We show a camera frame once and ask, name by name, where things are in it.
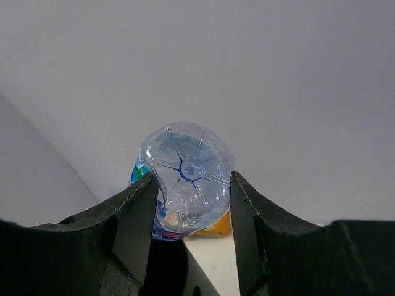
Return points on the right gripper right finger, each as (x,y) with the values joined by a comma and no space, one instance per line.
(278,253)

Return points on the black plastic bin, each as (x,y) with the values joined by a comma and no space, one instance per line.
(172,270)

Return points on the clear bottle purple-blue label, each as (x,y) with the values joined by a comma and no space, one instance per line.
(192,167)

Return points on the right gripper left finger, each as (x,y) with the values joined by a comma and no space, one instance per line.
(68,258)

